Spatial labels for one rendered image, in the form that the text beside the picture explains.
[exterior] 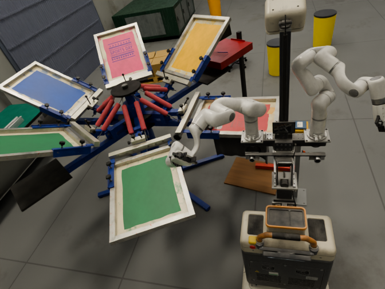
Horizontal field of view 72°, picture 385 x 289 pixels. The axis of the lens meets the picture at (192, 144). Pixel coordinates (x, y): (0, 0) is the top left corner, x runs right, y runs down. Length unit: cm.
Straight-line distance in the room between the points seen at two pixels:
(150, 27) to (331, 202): 645
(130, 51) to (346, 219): 306
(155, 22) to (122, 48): 425
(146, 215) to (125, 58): 225
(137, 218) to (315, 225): 116
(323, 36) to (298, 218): 464
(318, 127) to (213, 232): 153
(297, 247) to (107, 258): 201
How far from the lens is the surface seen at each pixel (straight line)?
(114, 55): 371
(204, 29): 335
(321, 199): 311
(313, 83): 183
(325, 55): 172
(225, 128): 244
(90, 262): 320
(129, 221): 199
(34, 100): 332
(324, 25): 587
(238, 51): 349
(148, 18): 796
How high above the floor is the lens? 245
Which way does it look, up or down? 40 degrees down
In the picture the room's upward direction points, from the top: 15 degrees counter-clockwise
